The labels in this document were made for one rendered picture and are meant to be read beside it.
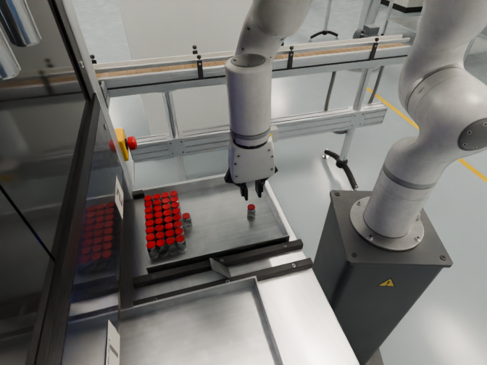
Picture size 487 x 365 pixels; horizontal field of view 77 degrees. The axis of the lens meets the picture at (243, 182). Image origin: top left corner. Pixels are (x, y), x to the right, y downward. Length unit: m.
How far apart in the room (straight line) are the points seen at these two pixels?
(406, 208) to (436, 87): 0.29
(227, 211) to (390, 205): 0.41
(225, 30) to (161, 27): 0.39
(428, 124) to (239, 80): 0.34
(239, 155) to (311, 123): 1.34
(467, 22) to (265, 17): 0.30
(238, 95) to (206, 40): 1.62
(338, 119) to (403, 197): 1.31
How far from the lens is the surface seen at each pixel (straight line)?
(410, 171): 0.74
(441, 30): 0.62
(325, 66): 1.78
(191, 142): 1.76
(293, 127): 1.90
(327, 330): 0.69
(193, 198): 0.89
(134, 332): 0.70
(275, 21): 0.52
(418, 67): 0.71
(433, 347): 1.82
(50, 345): 0.36
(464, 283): 2.10
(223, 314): 0.68
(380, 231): 0.87
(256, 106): 0.57
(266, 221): 0.82
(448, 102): 0.63
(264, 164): 0.67
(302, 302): 0.71
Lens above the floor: 1.51
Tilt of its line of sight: 42 degrees down
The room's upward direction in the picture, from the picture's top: straight up
